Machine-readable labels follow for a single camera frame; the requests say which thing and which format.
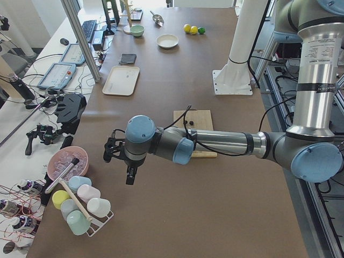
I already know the pink cup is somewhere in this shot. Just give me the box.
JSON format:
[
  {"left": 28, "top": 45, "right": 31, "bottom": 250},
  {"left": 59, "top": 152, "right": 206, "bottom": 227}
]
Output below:
[{"left": 77, "top": 184, "right": 101, "bottom": 204}]

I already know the near teach pendant tablet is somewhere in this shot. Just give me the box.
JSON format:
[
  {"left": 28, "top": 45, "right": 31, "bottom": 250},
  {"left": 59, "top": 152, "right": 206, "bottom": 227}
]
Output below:
[{"left": 37, "top": 63, "right": 76, "bottom": 90}]

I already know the black keyboard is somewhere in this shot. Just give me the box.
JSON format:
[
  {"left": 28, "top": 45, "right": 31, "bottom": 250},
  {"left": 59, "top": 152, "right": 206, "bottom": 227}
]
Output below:
[{"left": 82, "top": 20, "right": 97, "bottom": 43}]

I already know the cream round plate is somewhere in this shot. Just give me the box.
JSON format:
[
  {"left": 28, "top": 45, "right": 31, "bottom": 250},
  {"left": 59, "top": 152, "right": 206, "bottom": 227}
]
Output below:
[{"left": 156, "top": 34, "right": 179, "bottom": 49}]

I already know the white cup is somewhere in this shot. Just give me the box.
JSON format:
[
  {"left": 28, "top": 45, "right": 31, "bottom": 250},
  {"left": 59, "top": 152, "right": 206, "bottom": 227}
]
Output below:
[{"left": 87, "top": 198, "right": 111, "bottom": 218}]

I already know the grey folded cloth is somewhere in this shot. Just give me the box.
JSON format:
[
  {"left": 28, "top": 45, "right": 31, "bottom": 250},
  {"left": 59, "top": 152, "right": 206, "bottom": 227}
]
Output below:
[{"left": 119, "top": 53, "right": 137, "bottom": 65}]

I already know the green bowl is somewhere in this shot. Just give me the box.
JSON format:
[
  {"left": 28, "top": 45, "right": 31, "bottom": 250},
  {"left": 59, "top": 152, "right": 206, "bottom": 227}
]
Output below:
[{"left": 130, "top": 25, "right": 145, "bottom": 37}]

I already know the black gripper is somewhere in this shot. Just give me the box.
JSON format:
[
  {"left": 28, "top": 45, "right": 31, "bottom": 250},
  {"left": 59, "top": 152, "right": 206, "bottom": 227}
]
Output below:
[{"left": 125, "top": 156, "right": 146, "bottom": 185}]

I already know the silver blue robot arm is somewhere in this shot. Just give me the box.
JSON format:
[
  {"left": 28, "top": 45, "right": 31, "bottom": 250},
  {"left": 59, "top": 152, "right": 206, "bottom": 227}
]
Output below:
[{"left": 121, "top": 1, "right": 343, "bottom": 185}]

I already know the black computer mouse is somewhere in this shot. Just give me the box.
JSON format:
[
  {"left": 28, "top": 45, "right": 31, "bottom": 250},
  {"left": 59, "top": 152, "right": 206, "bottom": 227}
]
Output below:
[{"left": 60, "top": 38, "right": 69, "bottom": 46}]

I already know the metal ice scoop handle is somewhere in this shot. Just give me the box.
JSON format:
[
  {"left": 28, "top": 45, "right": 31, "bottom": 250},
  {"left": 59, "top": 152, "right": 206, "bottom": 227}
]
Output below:
[{"left": 44, "top": 157, "right": 80, "bottom": 194}]

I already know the blue cup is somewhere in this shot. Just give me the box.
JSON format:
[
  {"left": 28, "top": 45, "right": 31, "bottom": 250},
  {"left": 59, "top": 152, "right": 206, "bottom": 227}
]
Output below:
[{"left": 68, "top": 176, "right": 92, "bottom": 193}]

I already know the black picture frame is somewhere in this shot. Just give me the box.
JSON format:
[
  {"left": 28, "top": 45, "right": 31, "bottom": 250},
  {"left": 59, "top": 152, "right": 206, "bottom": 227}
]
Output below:
[{"left": 130, "top": 9, "right": 143, "bottom": 22}]

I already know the wooden cutting board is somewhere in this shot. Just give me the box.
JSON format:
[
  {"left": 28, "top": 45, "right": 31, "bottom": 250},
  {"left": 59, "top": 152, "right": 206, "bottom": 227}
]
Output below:
[{"left": 185, "top": 109, "right": 218, "bottom": 159}]

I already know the yellow lemon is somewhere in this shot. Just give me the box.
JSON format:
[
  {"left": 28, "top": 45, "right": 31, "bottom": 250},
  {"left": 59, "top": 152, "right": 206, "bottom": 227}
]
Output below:
[
  {"left": 189, "top": 26, "right": 198, "bottom": 35},
  {"left": 183, "top": 24, "right": 191, "bottom": 33}
]

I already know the green lime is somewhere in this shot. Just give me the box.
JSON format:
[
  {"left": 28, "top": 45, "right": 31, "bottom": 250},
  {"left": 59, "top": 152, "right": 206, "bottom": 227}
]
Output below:
[{"left": 198, "top": 27, "right": 206, "bottom": 35}]

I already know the teach pendant tablet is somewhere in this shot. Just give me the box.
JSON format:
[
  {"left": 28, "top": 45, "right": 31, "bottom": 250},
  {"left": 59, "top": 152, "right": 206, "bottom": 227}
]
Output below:
[
  {"left": 37, "top": 63, "right": 76, "bottom": 90},
  {"left": 60, "top": 44, "right": 85, "bottom": 66}
]

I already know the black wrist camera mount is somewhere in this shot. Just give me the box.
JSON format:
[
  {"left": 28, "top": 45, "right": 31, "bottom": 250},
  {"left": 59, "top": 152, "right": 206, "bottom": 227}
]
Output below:
[{"left": 103, "top": 129, "right": 126, "bottom": 163}]

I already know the mint green cup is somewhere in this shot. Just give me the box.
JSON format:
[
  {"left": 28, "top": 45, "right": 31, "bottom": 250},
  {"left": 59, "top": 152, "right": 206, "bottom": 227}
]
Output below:
[{"left": 66, "top": 210, "right": 91, "bottom": 235}]

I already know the wooden mug tree stand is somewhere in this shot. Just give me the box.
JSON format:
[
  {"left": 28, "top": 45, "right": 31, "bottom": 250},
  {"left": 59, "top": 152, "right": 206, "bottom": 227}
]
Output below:
[{"left": 120, "top": 0, "right": 132, "bottom": 34}]

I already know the dark red cherry pair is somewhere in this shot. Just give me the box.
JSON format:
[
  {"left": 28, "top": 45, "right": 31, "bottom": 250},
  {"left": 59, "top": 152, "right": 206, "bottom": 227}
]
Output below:
[{"left": 184, "top": 120, "right": 194, "bottom": 126}]

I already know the metal scoop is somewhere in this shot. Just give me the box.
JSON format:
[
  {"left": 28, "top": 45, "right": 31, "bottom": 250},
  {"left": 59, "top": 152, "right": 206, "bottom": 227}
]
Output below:
[{"left": 150, "top": 11, "right": 164, "bottom": 27}]

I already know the pink bowl of ice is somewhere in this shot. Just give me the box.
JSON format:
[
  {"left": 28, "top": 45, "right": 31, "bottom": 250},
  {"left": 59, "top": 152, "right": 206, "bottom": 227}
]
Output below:
[{"left": 47, "top": 146, "right": 89, "bottom": 181}]

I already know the black water bottle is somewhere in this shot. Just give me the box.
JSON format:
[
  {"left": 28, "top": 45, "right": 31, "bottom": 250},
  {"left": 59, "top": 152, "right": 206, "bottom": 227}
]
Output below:
[{"left": 8, "top": 73, "right": 35, "bottom": 101}]

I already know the white wire cup rack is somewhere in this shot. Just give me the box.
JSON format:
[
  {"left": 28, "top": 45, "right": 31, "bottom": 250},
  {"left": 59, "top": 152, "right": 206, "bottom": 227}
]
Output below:
[{"left": 86, "top": 211, "right": 114, "bottom": 237}]

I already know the cream rabbit tray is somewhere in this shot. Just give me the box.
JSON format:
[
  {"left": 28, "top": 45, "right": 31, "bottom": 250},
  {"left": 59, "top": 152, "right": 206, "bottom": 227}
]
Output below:
[{"left": 102, "top": 66, "right": 140, "bottom": 96}]

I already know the far teach pendant tablet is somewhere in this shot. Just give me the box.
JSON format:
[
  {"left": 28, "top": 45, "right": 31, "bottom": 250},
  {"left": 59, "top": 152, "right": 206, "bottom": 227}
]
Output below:
[{"left": 60, "top": 44, "right": 85, "bottom": 66}]

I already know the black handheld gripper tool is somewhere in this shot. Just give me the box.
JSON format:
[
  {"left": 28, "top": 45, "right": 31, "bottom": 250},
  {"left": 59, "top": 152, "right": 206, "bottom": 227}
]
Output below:
[{"left": 25, "top": 124, "right": 62, "bottom": 156}]

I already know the grey cup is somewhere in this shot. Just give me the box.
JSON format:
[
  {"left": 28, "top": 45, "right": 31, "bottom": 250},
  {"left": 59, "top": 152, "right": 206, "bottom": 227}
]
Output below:
[{"left": 60, "top": 199, "right": 79, "bottom": 220}]

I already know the yellow cup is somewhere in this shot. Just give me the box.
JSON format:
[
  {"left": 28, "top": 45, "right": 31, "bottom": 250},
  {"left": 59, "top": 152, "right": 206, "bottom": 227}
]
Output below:
[{"left": 52, "top": 190, "right": 70, "bottom": 210}]

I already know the aluminium frame post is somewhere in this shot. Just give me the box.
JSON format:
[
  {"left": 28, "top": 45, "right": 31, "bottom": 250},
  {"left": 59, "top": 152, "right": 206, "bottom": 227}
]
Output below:
[{"left": 61, "top": 0, "right": 101, "bottom": 83}]

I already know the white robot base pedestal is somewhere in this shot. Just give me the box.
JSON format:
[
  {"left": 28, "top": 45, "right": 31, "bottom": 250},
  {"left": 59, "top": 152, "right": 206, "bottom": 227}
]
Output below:
[{"left": 212, "top": 0, "right": 270, "bottom": 95}]

